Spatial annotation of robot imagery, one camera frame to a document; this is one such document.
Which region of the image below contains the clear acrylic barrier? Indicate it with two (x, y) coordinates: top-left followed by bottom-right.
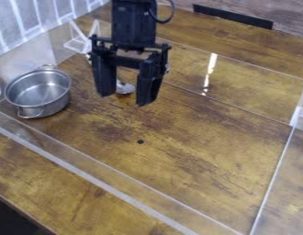
(0, 111), (242, 235)
(249, 93), (303, 235)

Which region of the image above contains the clear acrylic triangular stand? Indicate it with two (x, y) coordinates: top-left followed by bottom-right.
(64, 19), (100, 54)

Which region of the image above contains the black bar on wall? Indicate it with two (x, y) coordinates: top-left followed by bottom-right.
(192, 4), (273, 29)

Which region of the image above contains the clear acrylic right barrier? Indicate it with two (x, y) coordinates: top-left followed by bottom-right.
(249, 93), (303, 235)

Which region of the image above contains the clear acrylic front barrier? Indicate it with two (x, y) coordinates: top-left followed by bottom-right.
(0, 111), (242, 235)

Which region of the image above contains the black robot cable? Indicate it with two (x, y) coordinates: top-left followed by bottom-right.
(146, 0), (176, 25)

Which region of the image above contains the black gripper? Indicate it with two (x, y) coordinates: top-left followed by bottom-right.
(89, 0), (173, 106)

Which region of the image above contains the small steel pot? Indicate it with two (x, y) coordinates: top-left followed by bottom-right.
(5, 64), (72, 118)

